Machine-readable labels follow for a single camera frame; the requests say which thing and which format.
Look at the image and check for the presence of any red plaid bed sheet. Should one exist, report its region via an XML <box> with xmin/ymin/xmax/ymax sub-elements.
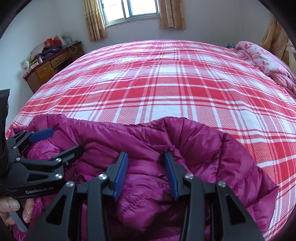
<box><xmin>10</xmin><ymin>40</ymin><xmax>295</xmax><ymax>240</ymax></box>

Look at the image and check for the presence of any pink folded quilt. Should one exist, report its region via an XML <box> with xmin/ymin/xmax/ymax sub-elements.
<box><xmin>235</xmin><ymin>41</ymin><xmax>295</xmax><ymax>97</ymax></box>

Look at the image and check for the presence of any side yellow curtain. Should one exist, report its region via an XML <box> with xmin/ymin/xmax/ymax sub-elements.
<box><xmin>260</xmin><ymin>14</ymin><xmax>288</xmax><ymax>60</ymax></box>

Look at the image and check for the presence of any left yellow curtain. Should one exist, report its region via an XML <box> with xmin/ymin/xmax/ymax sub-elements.
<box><xmin>83</xmin><ymin>0</ymin><xmax>106</xmax><ymax>42</ymax></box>

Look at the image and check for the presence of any wooden headboard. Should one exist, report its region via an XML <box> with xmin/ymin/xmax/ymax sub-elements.
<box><xmin>285</xmin><ymin>39</ymin><xmax>295</xmax><ymax>73</ymax></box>

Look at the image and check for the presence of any left hand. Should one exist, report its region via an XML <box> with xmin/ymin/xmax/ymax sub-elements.
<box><xmin>0</xmin><ymin>196</ymin><xmax>35</xmax><ymax>226</ymax></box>

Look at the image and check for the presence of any right yellow curtain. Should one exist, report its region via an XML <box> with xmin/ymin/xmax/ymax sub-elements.
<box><xmin>159</xmin><ymin>0</ymin><xmax>186</xmax><ymax>30</ymax></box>

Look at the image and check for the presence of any brown wooden desk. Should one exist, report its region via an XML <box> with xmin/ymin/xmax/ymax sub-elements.
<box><xmin>23</xmin><ymin>41</ymin><xmax>84</xmax><ymax>93</ymax></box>

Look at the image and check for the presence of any magenta puffer jacket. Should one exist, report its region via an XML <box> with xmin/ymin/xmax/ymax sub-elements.
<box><xmin>11</xmin><ymin>114</ymin><xmax>278</xmax><ymax>240</ymax></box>

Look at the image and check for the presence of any clutter pile on desk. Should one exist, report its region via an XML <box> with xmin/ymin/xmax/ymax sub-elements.
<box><xmin>20</xmin><ymin>35</ymin><xmax>77</xmax><ymax>75</ymax></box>

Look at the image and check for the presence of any back window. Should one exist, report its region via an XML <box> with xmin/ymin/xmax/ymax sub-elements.
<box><xmin>98</xmin><ymin>0</ymin><xmax>159</xmax><ymax>27</ymax></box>

